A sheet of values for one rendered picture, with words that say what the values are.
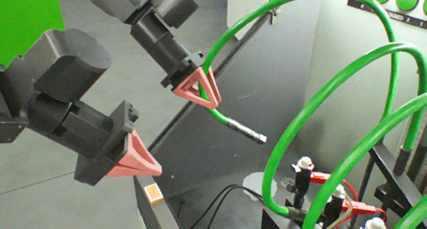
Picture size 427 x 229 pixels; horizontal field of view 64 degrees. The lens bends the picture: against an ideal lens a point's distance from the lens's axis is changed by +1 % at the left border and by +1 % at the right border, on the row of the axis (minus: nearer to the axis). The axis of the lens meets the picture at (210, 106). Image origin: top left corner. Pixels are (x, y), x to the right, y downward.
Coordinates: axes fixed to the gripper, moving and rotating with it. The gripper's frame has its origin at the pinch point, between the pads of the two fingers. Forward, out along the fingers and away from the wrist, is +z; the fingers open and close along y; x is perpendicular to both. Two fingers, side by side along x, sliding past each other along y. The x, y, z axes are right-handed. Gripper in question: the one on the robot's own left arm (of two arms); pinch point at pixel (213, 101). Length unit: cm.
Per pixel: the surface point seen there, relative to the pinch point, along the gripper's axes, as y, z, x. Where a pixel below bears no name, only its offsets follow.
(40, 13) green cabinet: 229, -159, 159
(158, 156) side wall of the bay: 14.9, 1.8, 27.5
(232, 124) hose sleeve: 2.5, 5.9, 1.5
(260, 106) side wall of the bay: 33.7, 11.8, 3.9
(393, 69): 10.3, 18.2, -26.7
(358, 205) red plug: -3.3, 29.7, -7.8
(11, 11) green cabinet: 211, -171, 169
